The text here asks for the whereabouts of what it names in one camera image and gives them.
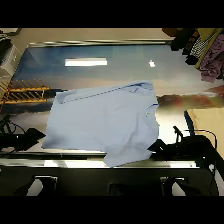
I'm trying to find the checked garment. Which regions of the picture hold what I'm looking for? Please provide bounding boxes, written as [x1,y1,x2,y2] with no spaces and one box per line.
[189,34,210,60]

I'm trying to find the beige garment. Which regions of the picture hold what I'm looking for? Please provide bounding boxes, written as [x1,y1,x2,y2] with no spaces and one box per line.
[185,107,224,141]

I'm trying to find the olive garment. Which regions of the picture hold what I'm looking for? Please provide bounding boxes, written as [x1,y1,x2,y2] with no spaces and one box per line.
[194,28,224,70]

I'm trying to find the black garment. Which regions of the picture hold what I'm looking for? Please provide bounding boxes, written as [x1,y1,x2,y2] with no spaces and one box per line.
[169,28,201,66]

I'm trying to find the light blue T-shirt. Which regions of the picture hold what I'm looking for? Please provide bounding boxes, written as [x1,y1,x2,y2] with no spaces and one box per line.
[41,79,161,168]

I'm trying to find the black cable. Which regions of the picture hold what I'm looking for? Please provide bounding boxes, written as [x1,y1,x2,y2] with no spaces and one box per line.
[192,129,218,149]

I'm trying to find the purple garment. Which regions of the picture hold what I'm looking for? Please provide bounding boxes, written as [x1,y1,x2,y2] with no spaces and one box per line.
[199,34,224,84]

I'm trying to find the silver frame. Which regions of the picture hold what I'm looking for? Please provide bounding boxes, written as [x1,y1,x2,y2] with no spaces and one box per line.
[0,150,224,197]

